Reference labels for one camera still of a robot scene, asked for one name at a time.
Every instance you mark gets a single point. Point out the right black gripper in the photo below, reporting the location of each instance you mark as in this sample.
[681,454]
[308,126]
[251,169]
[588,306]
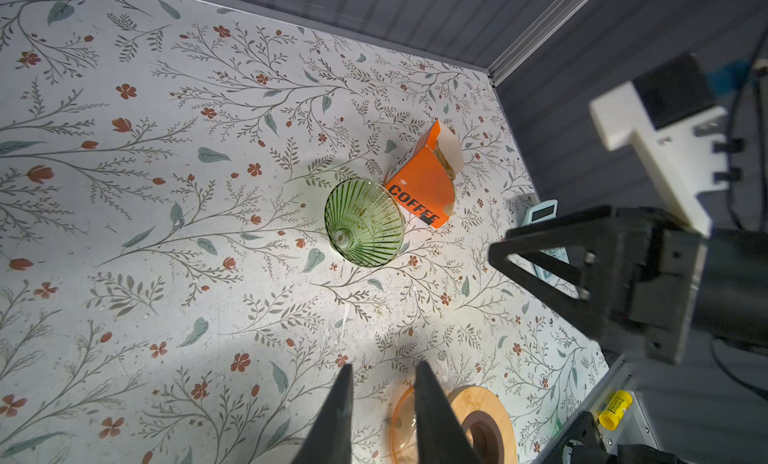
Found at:
[679,280]

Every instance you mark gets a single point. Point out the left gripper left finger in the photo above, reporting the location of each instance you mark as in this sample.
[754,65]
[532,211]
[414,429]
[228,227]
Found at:
[329,440]

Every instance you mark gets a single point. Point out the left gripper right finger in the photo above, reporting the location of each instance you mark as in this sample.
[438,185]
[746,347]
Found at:
[440,438]

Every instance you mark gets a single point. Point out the orange glass pitcher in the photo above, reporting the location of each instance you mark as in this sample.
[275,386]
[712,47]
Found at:
[403,430]

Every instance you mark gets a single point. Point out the orange coffee filter box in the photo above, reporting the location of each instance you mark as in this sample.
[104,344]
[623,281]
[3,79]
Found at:
[423,180]

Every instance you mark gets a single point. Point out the green glass dripper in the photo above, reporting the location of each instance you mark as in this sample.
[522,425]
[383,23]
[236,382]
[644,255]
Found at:
[363,222]

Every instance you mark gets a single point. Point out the yellow glue stick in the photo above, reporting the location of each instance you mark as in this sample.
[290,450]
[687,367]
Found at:
[615,410]

